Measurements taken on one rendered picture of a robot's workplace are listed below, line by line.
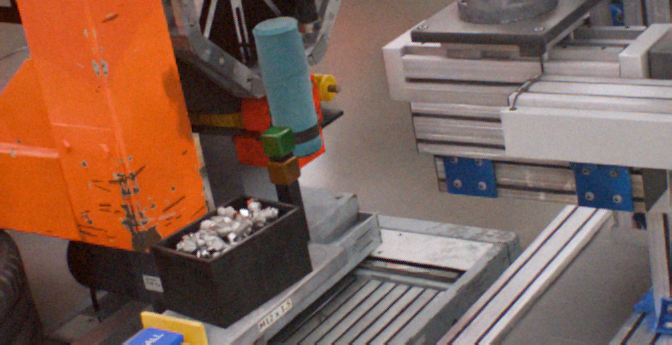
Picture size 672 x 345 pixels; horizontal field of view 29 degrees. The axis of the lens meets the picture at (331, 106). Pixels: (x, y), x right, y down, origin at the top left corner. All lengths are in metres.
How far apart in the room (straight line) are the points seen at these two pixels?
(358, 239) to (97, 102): 1.00
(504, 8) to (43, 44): 0.72
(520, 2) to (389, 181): 1.64
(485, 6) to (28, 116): 0.79
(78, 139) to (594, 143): 0.82
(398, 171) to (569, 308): 1.29
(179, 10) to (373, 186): 1.28
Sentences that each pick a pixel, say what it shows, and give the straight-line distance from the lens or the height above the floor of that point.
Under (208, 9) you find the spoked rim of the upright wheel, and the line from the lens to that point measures 2.54.
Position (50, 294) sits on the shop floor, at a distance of 3.30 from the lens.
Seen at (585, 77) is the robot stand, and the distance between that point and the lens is 1.86.
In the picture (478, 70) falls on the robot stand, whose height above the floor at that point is 0.74.
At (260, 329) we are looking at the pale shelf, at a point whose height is 0.43.
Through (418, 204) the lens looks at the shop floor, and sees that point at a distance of 3.31.
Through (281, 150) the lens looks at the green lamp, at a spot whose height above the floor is 0.63.
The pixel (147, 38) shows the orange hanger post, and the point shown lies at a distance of 2.04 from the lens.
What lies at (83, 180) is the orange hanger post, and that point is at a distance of 2.11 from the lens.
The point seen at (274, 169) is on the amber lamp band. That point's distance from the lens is 2.09.
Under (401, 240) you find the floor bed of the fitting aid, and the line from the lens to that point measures 2.96.
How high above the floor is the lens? 1.38
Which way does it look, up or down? 20 degrees down
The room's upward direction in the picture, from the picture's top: 11 degrees counter-clockwise
